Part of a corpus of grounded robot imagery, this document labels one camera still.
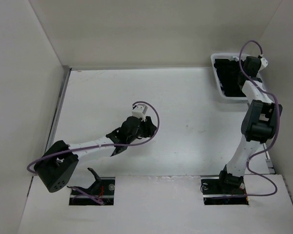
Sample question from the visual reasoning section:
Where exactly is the black tank top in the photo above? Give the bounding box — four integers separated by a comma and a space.
214, 58, 246, 98

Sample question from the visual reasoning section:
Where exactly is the purple cable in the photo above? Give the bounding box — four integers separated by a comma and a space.
26, 100, 161, 174
239, 39, 281, 197

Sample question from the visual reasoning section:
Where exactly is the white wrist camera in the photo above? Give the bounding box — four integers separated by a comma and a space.
132, 103, 148, 121
258, 55, 268, 72

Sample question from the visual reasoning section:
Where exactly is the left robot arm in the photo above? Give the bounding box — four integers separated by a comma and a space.
34, 116, 158, 193

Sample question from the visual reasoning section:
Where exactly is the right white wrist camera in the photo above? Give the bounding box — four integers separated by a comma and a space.
258, 55, 268, 72

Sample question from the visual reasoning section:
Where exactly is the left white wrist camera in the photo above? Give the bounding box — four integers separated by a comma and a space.
132, 103, 148, 121

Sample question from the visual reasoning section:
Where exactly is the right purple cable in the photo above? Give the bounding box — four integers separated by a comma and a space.
239, 39, 281, 197

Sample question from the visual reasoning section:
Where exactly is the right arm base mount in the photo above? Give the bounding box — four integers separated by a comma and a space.
200, 176, 249, 205

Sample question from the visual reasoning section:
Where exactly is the white plastic basket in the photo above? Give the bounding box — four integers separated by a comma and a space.
210, 53, 249, 103

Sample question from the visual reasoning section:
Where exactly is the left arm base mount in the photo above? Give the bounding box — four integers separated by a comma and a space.
68, 168, 116, 206

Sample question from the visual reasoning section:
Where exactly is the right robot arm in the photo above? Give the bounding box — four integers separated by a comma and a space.
216, 56, 282, 194

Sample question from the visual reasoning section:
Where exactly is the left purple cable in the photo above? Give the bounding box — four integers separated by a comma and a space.
26, 100, 161, 174

